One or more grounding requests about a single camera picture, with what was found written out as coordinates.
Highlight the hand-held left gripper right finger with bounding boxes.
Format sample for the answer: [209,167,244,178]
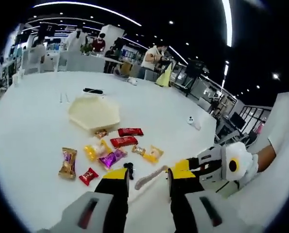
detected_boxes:
[165,167,264,233]

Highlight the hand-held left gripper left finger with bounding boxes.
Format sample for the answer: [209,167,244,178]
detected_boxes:
[37,167,130,233]

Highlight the small red food packet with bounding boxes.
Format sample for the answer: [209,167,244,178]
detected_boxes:
[78,167,99,186]

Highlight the black food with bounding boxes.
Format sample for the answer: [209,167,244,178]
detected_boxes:
[123,162,136,181]

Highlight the purple food packet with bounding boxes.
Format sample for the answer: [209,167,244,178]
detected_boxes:
[98,148,128,170]

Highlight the yellow bread food packet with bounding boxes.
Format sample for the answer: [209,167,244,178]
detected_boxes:
[143,145,164,164]

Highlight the yellow clear food packet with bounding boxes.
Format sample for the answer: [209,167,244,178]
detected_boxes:
[83,139,113,163]

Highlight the small gold food packet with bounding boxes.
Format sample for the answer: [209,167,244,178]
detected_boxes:
[131,145,145,156]

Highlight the brown gold food packet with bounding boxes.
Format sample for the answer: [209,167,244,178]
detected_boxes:
[58,147,78,180]

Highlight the red food bar packet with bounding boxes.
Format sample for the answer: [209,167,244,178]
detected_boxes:
[117,127,144,137]
[109,135,138,149]

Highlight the small orange food packet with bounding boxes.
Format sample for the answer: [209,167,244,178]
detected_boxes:
[94,129,109,139]

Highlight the beige hexagonal container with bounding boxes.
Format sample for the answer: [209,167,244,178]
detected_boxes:
[68,95,121,135]

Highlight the black desk monitor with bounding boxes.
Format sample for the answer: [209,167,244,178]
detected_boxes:
[230,111,246,129]

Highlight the white handheld controller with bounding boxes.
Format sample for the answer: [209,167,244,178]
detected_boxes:
[186,116,202,131]

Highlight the person's white shirt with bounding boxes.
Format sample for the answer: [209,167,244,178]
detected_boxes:
[228,91,289,233]

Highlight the pale yellow cloth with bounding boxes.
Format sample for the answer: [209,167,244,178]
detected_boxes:
[155,63,173,87]

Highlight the black screen on tripod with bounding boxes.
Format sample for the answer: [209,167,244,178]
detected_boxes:
[186,59,204,92]

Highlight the black power strip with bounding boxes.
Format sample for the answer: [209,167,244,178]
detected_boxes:
[83,87,104,95]

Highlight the white counter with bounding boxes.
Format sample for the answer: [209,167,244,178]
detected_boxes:
[59,51,106,73]

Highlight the white paper cup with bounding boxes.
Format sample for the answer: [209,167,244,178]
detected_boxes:
[12,71,26,87]

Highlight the black hanging sign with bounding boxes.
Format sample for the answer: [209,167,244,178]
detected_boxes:
[38,22,56,37]

